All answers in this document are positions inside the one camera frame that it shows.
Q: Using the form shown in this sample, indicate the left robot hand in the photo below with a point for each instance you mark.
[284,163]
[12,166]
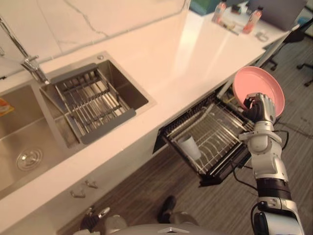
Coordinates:
[91,218]

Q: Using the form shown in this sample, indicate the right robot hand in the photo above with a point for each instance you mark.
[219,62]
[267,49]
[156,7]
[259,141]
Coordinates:
[265,107]

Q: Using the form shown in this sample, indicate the pink round plate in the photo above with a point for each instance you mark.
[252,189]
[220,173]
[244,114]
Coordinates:
[266,80]

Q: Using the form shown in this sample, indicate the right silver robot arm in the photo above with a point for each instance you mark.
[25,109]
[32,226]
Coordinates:
[267,156]

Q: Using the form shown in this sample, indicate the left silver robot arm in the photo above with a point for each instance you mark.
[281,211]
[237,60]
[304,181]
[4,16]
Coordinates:
[117,224]

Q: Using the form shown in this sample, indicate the pull-out dishwasher drawer rack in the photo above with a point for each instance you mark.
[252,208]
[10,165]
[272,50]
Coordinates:
[215,137]

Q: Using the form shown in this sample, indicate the white cup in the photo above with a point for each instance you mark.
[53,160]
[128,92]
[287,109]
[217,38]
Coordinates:
[190,147]

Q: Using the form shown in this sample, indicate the round sink drain strainer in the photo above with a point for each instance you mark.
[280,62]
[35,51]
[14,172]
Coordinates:
[29,158]

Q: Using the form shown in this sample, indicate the stainless steel double sink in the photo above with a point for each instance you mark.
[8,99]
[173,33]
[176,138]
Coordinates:
[29,132]

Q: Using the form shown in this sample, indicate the steel sink drying rack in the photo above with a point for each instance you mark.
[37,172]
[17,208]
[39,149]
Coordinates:
[94,102]

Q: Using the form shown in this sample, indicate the black office chair base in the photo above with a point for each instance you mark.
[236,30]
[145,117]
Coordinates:
[306,69]

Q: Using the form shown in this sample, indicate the silver robot torso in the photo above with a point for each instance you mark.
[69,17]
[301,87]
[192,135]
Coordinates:
[161,230]

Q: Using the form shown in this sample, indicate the dark robot foot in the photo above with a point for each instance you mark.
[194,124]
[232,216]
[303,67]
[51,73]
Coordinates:
[167,208]

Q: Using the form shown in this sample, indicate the black office chair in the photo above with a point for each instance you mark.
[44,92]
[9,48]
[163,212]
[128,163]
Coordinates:
[297,34]

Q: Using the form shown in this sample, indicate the pink drink bottle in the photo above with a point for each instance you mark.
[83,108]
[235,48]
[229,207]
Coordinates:
[218,12]
[252,22]

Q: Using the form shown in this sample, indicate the silver robot leg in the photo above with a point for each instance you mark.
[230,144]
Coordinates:
[184,218]

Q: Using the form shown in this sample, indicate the grey laptop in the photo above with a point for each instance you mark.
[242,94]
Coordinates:
[276,13]

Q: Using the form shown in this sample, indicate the teal box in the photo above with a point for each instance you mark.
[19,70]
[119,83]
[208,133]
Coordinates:
[204,7]

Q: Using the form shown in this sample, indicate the orange sponge packet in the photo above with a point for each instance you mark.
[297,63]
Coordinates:
[5,106]

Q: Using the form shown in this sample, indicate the chrome kitchen faucet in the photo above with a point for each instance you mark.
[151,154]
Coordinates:
[31,66]

